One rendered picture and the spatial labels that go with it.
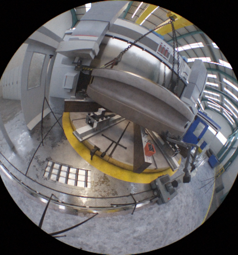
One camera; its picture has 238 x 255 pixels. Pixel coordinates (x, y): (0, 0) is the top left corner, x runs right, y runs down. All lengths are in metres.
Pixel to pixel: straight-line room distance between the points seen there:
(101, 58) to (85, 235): 5.52
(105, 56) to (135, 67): 1.66
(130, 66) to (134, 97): 3.04
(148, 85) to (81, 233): 2.68
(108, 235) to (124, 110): 2.32
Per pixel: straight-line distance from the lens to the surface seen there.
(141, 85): 1.49
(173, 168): 2.26
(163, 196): 1.81
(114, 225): 1.58
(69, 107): 2.50
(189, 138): 6.30
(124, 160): 1.49
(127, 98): 1.66
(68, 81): 4.32
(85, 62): 3.50
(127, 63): 4.46
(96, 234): 1.59
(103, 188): 1.50
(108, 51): 4.52
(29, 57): 2.53
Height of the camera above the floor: 1.45
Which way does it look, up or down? 30 degrees down
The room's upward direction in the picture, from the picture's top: 23 degrees clockwise
